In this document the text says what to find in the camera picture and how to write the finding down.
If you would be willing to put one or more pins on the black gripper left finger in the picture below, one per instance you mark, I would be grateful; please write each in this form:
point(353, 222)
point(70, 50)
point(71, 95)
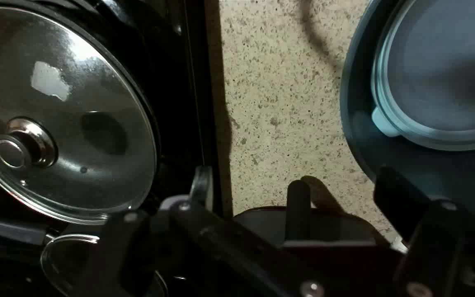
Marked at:
point(205, 253)

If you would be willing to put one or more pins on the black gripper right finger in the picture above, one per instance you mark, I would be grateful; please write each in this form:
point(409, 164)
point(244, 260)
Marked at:
point(446, 253)

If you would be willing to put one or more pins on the blue bowl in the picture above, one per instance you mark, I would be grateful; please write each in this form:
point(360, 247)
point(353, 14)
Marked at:
point(370, 149)

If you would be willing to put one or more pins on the glass pan lid steel knob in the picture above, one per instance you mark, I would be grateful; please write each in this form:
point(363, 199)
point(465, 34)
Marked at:
point(83, 83)

